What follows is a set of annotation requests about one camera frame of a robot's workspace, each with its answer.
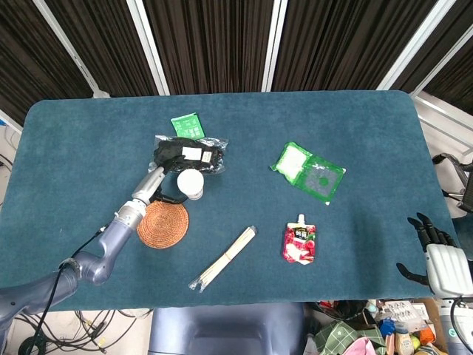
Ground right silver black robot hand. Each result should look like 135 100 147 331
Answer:
395 212 473 299

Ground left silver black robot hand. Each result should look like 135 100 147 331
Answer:
131 166 188 206

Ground white paper cup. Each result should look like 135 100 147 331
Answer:
176 168 205 201

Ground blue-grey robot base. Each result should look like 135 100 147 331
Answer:
148 302 306 355

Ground round woven brown coaster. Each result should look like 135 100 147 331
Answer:
136 200 190 249

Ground black item in clear bag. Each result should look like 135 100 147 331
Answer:
148 134 229 175

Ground small green sachet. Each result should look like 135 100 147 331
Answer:
170 112 207 141

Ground black chair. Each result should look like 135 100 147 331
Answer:
432 152 473 213

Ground cardboard box of clutter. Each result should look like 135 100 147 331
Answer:
303 297 450 355

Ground wooden chopsticks in clear wrap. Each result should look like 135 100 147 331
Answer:
188 225 259 294

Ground teal table cloth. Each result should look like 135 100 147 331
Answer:
0 89 461 312

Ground red drink pouch with spout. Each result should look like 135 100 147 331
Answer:
282 213 317 265

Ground black pleated curtain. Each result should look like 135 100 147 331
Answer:
0 0 473 126

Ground large green white packet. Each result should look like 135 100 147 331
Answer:
269 141 347 206

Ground white partition post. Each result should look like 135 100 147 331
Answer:
261 0 289 92
376 0 452 91
125 0 171 96
31 0 111 99
409 21 473 98

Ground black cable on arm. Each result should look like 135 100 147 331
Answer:
33 226 109 355

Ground black floor cables bundle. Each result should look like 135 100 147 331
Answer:
14 308 153 355

